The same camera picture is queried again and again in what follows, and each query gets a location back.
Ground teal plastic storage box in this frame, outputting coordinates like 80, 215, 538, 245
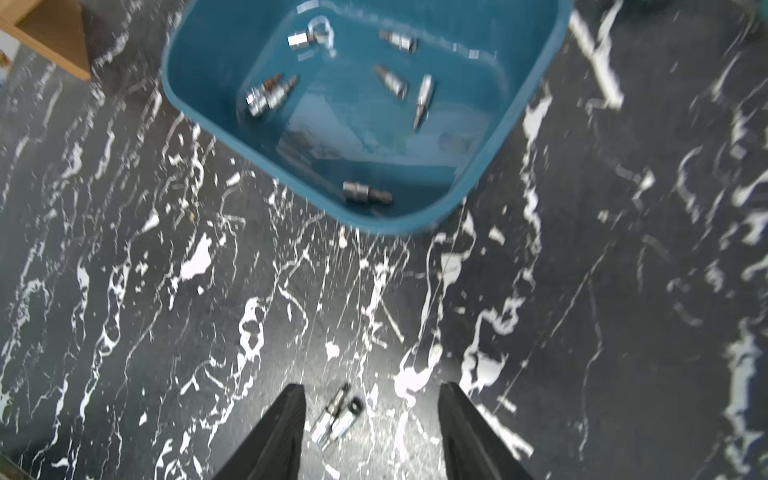
162, 1, 573, 235

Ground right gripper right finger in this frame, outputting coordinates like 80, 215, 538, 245
437, 382, 533, 480

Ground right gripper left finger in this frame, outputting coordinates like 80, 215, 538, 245
214, 384, 306, 480

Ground wooden shelf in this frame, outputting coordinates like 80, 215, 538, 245
1, 0, 91, 81

